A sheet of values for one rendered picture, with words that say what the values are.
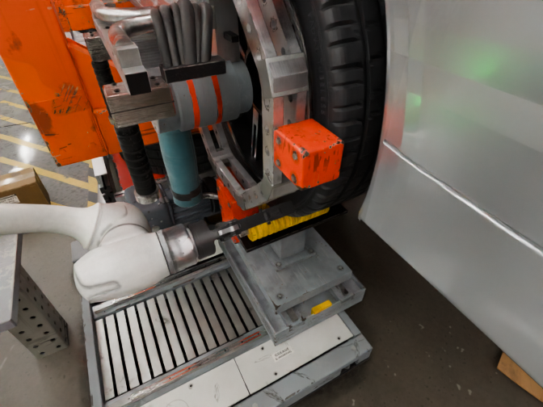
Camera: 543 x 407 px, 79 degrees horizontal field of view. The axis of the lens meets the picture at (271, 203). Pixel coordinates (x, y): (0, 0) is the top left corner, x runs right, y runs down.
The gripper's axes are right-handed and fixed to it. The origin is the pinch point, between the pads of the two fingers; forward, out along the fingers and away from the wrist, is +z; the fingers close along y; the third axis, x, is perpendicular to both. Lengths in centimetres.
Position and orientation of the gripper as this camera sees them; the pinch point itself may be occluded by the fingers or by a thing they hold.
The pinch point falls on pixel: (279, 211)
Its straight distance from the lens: 73.5
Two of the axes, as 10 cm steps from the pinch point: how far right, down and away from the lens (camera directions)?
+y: 3.3, -1.3, -9.3
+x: -3.3, -9.4, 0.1
